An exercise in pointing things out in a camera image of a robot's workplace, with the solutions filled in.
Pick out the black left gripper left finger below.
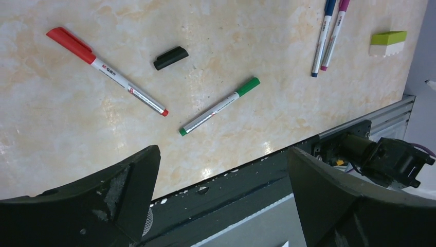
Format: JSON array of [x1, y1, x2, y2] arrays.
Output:
[[1, 145, 161, 246]]

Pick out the green capped marker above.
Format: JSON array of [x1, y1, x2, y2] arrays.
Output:
[[179, 77, 260, 136]]

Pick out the blue capped marker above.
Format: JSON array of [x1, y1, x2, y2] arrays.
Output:
[[311, 0, 336, 78]]

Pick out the green white toy brick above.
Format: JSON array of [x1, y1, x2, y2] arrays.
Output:
[[369, 31, 408, 57]]

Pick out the pink capped marker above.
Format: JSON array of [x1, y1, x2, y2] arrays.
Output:
[[321, 0, 350, 71]]

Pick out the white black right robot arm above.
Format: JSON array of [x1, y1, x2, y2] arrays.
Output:
[[338, 134, 435, 200]]

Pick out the aluminium frame rail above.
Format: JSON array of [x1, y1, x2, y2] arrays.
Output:
[[319, 95, 416, 141]]

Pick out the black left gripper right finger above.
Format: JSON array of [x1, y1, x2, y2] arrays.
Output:
[[287, 147, 435, 246]]

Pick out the red capped marker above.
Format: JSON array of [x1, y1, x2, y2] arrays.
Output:
[[46, 27, 169, 117]]

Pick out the black marker cap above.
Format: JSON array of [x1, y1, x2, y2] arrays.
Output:
[[153, 46, 189, 70]]

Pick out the silver mesh knob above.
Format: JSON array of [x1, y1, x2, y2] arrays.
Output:
[[142, 207, 154, 237]]

